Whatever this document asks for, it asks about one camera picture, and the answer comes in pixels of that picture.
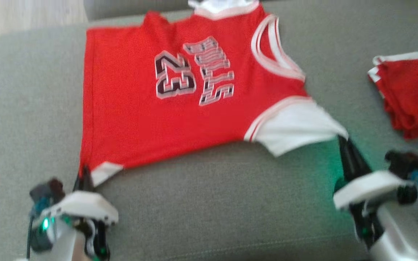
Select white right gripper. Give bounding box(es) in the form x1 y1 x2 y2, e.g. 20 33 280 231
333 136 414 249

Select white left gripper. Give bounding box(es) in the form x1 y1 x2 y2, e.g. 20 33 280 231
49 166 119 261

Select red basketball jersey white sleeves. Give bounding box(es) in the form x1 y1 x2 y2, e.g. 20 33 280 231
79 0 349 188

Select red shorts with white waistband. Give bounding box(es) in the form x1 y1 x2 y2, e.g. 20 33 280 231
368 52 418 140

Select grey sofa seat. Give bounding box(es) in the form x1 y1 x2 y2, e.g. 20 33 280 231
0 0 418 261

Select blue left camera connector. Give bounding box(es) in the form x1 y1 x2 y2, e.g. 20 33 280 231
33 198 50 215

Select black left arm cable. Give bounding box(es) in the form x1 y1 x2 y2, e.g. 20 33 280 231
26 217 34 260

